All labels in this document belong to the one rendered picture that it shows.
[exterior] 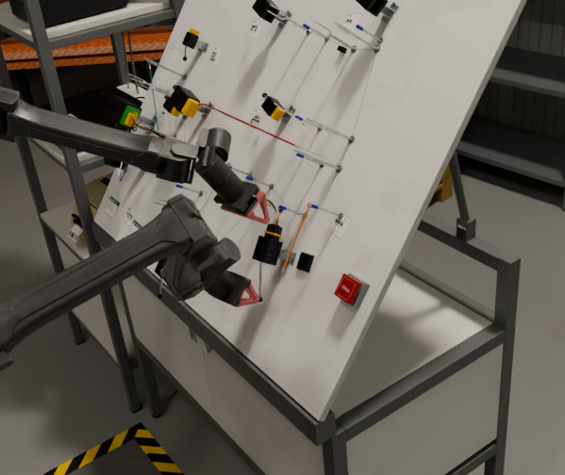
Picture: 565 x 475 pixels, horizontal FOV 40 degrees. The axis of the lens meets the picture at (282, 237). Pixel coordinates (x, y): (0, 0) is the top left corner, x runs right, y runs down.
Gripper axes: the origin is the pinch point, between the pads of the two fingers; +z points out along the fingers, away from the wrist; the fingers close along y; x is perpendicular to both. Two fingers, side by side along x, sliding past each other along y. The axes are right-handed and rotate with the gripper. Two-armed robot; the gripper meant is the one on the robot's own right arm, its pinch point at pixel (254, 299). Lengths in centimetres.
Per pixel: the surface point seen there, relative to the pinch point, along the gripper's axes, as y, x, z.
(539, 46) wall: 122, -197, 226
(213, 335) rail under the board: 17.9, 12.2, 8.3
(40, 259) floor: 244, 25, 69
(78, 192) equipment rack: 96, -9, -2
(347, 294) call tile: -23.4, -8.6, 2.4
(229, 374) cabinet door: 23.2, 20.8, 23.5
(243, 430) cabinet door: 23, 34, 37
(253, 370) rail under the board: 0.2, 15.3, 9.1
